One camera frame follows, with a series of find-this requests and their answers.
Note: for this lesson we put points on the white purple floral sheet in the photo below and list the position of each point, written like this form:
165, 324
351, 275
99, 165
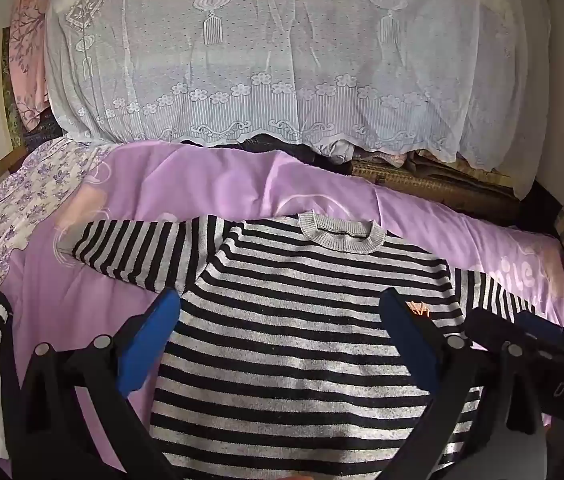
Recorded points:
11, 210

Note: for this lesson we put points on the pink floral cloth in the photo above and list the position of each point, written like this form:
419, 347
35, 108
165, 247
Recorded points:
29, 35

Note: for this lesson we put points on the pale folded cloth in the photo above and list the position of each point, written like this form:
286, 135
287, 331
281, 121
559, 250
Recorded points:
342, 151

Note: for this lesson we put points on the brown wicker basket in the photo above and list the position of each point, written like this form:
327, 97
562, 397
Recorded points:
437, 185

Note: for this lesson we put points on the purple printed bedsheet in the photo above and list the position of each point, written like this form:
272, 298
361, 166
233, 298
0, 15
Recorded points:
312, 185

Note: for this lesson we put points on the white lace cover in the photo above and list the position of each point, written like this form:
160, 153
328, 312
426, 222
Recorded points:
287, 60

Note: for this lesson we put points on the black and white striped sweater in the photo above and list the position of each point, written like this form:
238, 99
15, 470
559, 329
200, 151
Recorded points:
287, 335

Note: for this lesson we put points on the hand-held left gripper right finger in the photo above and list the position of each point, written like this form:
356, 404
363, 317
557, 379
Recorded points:
409, 345

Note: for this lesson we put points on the dark cloth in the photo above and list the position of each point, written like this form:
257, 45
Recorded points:
282, 146

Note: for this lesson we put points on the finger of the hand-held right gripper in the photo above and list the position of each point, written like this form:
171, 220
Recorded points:
537, 325

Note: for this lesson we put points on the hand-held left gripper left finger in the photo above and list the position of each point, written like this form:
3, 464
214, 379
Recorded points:
154, 340

